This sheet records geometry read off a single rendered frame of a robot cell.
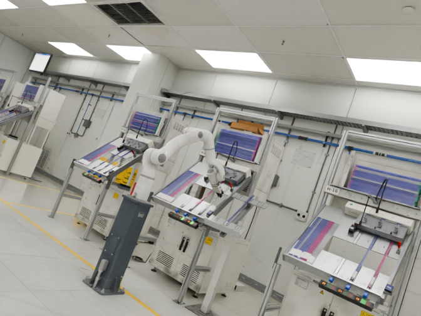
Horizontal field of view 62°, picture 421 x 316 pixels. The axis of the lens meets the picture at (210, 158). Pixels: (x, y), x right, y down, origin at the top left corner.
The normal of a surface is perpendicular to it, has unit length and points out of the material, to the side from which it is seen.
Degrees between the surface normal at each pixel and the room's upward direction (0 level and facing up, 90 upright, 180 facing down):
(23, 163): 90
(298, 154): 90
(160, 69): 90
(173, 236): 90
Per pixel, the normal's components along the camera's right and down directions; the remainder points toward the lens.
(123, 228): -0.49, -0.28
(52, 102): 0.76, 0.22
